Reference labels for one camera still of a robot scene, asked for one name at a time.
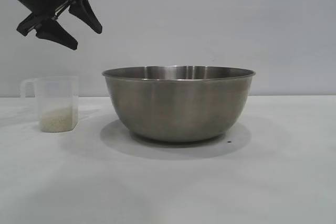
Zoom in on stainless steel mixing bowl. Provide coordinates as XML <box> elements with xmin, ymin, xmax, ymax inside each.
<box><xmin>102</xmin><ymin>66</ymin><xmax>256</xmax><ymax>144</ymax></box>

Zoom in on white rice grains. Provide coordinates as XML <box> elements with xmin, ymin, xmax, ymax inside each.
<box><xmin>40</xmin><ymin>105</ymin><xmax>79</xmax><ymax>132</ymax></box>

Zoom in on translucent plastic measuring cup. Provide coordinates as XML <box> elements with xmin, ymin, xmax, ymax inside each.
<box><xmin>20</xmin><ymin>76</ymin><xmax>80</xmax><ymax>133</ymax></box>

